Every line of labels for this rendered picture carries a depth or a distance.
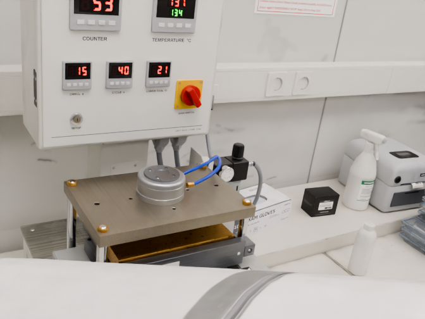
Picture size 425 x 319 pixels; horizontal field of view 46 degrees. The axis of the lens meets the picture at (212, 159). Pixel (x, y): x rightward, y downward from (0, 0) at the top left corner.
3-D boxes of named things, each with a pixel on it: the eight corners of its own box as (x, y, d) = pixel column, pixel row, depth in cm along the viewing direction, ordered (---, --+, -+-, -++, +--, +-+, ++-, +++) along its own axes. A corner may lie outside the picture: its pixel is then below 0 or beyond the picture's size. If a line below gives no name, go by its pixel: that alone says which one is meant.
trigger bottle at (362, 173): (336, 202, 160) (354, 129, 150) (351, 197, 165) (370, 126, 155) (358, 214, 154) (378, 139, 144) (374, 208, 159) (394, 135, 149)
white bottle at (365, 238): (363, 278, 130) (377, 231, 125) (344, 271, 132) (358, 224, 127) (368, 269, 134) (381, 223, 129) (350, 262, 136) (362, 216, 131)
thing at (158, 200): (53, 210, 91) (53, 145, 86) (200, 187, 107) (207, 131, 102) (97, 289, 73) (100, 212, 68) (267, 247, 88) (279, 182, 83)
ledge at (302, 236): (167, 221, 145) (169, 207, 143) (367, 183, 188) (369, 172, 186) (221, 280, 122) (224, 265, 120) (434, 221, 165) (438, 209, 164)
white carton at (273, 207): (202, 222, 138) (205, 199, 135) (259, 203, 152) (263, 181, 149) (231, 243, 130) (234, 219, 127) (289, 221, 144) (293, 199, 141)
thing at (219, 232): (82, 226, 88) (83, 177, 84) (192, 206, 99) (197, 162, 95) (117, 283, 74) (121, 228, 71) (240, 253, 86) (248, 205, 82)
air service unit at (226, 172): (186, 207, 108) (194, 144, 102) (242, 198, 115) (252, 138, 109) (198, 219, 104) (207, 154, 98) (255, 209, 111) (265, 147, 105)
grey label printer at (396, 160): (334, 181, 175) (345, 136, 168) (377, 176, 183) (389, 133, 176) (384, 216, 155) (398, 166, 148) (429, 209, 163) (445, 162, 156)
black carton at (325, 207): (300, 207, 153) (304, 187, 150) (324, 205, 157) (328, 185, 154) (310, 217, 148) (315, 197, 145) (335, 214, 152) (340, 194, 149)
